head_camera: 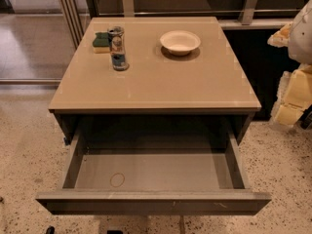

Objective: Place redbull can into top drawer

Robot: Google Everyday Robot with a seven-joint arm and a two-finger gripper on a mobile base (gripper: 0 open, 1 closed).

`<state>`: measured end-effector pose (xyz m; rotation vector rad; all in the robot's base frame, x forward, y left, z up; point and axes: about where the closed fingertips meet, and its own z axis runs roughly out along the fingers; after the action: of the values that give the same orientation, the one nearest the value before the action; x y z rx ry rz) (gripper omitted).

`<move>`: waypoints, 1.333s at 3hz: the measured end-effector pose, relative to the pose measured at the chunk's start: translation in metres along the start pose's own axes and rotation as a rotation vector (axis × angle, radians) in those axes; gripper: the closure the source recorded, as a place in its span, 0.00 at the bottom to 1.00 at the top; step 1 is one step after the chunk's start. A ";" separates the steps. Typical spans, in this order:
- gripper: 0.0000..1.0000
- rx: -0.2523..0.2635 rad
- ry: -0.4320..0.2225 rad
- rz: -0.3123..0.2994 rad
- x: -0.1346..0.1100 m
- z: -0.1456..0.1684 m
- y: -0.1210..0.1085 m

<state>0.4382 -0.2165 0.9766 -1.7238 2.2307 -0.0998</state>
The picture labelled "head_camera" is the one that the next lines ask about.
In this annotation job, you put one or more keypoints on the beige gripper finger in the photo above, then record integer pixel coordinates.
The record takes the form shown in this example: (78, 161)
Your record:
(294, 96)
(281, 37)

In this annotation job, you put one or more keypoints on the redbull can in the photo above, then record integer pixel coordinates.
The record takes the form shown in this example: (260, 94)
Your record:
(117, 48)

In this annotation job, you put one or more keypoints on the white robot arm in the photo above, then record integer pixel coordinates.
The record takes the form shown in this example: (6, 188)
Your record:
(300, 41)

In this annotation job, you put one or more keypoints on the tan cabinet with glass top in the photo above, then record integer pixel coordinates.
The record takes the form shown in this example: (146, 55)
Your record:
(210, 81)

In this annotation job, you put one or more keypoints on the open grey top drawer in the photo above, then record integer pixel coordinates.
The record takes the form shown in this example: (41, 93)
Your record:
(180, 167)

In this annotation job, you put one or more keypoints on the white paper bowl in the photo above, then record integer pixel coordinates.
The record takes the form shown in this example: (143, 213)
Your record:
(180, 42)

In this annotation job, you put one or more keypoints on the green yellow sponge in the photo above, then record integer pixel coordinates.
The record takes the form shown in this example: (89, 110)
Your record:
(101, 43)

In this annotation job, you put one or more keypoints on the metal window railing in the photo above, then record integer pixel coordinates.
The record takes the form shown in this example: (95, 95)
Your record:
(233, 14)

